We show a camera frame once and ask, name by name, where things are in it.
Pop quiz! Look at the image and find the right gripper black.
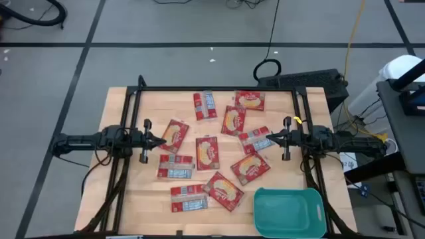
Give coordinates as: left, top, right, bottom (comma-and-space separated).
265, 116, 312, 161

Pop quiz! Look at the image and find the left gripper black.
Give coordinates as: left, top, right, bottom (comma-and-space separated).
129, 118, 167, 164

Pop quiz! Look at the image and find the red popcorn bag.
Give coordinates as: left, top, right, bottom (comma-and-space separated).
169, 183, 210, 214
234, 90, 266, 112
229, 151, 272, 187
156, 153, 195, 180
220, 105, 247, 137
237, 125, 276, 155
159, 118, 190, 155
193, 90, 218, 122
202, 171, 246, 212
195, 135, 220, 172

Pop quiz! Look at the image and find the black perforated equipment case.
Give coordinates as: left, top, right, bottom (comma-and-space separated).
257, 68, 350, 114

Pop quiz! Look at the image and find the white printed paper sheet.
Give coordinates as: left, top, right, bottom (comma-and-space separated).
340, 155, 359, 180

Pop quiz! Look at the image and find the teal plastic basket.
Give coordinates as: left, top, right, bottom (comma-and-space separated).
252, 187, 328, 239

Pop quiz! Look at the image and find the black desk crossbar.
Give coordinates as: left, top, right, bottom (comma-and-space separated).
344, 151, 408, 185

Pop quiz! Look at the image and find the grey side desk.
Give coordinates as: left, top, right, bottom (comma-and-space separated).
376, 79, 425, 175

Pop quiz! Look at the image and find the black device with blue screen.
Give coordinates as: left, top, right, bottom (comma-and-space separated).
398, 89, 425, 117

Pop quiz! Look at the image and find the white plastic bin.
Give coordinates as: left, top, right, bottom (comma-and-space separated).
347, 54, 425, 117

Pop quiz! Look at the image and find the black pole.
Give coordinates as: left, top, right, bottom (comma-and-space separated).
391, 58, 425, 92

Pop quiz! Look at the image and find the dark keyboard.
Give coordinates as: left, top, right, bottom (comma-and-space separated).
413, 175, 425, 216

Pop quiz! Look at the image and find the black metal table frame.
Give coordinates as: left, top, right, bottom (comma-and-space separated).
76, 74, 358, 239

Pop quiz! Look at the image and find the black arm base cable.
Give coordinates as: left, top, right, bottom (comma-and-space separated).
80, 145, 112, 199

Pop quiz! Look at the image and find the black hanging power cable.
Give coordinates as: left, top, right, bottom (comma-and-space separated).
252, 0, 282, 83

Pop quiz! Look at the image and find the white cable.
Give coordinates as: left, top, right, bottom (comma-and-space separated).
384, 137, 399, 155

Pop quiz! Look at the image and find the black cable tangle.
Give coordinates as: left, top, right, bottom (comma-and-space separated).
225, 0, 266, 10

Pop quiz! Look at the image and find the thick black hose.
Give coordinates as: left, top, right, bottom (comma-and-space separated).
0, 0, 67, 29

